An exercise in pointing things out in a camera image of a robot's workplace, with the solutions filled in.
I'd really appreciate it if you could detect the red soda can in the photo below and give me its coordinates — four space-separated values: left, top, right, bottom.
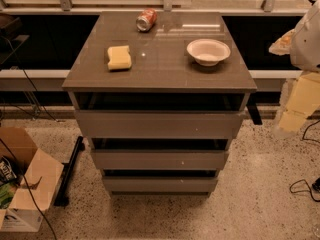
136 8 157 32

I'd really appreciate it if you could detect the metal window railing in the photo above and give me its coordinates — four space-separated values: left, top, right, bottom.
0 0 320 16

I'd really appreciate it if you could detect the black snack bag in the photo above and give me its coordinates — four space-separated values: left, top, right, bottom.
0 156 18 185

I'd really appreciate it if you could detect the black table leg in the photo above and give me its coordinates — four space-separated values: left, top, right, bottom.
247 104 262 125

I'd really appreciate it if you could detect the black cable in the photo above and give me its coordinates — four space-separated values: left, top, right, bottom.
0 35 61 240
288 118 320 203

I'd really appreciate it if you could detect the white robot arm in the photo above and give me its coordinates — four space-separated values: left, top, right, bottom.
269 0 320 135

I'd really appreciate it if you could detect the grey bottom drawer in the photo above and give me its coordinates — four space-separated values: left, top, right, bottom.
102 177 217 193

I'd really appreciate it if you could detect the grey drawer cabinet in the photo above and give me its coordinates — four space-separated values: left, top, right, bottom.
61 11 258 198

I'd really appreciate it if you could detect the black floor bar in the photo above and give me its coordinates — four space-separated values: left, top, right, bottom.
54 136 85 207

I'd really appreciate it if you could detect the black cable left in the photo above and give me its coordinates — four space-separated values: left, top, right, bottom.
0 35 61 240

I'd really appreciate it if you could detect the yellow sponge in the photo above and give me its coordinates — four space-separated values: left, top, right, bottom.
107 45 132 71

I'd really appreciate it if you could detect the open cardboard box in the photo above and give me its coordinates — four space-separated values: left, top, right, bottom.
0 127 63 232

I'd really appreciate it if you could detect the white bowl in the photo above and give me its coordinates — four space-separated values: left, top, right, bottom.
187 39 231 67

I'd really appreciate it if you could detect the grey top drawer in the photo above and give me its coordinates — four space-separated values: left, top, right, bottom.
75 110 243 139

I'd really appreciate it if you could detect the black cable right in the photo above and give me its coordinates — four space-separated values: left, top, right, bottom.
288 118 320 203

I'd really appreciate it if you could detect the grey drawer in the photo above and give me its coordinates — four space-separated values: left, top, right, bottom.
75 110 243 139
91 150 229 170
102 177 217 193

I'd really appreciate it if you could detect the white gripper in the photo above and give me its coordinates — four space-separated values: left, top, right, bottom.
269 30 320 132

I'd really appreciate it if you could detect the green snack bag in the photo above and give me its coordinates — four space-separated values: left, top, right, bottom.
0 183 17 209

